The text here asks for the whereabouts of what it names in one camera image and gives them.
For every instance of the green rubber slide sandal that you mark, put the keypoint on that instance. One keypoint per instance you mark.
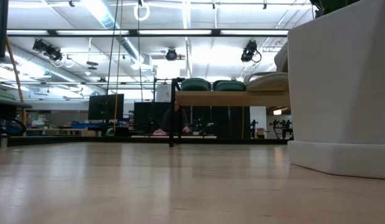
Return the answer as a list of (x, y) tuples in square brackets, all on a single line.
[(229, 86), (195, 84)]

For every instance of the small background robot arm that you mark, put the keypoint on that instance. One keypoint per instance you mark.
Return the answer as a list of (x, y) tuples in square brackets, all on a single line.
[(284, 126), (253, 126)]

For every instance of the wooden shelf with black legs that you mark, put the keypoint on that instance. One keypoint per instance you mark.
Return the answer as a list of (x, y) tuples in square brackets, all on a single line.
[(235, 99)]

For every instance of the person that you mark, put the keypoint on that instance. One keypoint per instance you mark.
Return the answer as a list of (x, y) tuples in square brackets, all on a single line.
[(165, 121)]

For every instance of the white box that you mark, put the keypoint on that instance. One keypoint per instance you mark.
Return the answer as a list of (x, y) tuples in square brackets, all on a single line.
[(164, 93)]

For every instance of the black cabinet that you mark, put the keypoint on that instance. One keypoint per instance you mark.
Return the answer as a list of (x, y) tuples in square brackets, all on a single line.
[(229, 123)]

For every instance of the thin black tube stand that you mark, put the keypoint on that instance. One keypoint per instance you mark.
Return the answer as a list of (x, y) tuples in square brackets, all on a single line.
[(154, 90)]

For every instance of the thin black horizontal bar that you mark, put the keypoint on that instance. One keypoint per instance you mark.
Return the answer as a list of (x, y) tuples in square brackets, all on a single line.
[(133, 83)]

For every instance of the black overhead beam with lights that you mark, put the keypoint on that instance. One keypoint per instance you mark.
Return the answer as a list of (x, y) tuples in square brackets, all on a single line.
[(215, 32)]

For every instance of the lit ceiling lamp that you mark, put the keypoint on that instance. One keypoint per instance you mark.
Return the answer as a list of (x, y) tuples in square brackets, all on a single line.
[(277, 112)]

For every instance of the blue background table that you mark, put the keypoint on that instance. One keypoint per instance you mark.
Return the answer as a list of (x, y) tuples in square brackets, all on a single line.
[(86, 125)]

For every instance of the white plant pot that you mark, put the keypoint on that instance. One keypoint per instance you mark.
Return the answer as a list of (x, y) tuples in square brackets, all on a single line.
[(335, 93)]

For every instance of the black aluminium table frame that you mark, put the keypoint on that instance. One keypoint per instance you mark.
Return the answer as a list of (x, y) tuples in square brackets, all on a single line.
[(242, 141)]

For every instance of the silver ventilation duct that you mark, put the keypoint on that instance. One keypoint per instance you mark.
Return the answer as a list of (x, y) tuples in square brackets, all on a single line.
[(106, 18)]

